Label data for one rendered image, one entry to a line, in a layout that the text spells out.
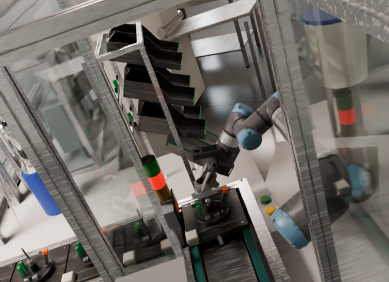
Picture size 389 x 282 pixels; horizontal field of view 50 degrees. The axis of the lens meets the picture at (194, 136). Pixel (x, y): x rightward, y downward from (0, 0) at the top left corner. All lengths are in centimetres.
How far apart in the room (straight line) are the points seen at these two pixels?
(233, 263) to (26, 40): 123
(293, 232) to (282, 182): 84
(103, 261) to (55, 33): 40
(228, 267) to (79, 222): 95
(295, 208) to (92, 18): 77
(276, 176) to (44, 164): 146
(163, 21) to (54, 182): 363
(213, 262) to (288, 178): 57
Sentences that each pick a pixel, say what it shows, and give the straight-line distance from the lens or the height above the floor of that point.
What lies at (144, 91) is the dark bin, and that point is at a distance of 165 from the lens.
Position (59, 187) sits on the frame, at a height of 175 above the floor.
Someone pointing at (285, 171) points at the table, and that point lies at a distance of 198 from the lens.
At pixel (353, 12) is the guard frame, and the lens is 27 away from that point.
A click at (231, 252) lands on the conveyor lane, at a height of 92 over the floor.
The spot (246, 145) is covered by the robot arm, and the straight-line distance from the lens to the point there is 137.
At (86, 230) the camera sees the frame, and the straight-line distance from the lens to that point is 69.
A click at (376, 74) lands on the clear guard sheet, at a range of 30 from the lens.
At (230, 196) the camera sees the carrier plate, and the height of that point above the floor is 97.
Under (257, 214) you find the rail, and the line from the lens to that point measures 165.
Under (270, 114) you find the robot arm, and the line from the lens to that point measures 135.
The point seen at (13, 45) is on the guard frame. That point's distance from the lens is 50.
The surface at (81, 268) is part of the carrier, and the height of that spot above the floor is 97.
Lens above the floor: 206
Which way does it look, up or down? 29 degrees down
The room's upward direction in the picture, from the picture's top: 20 degrees counter-clockwise
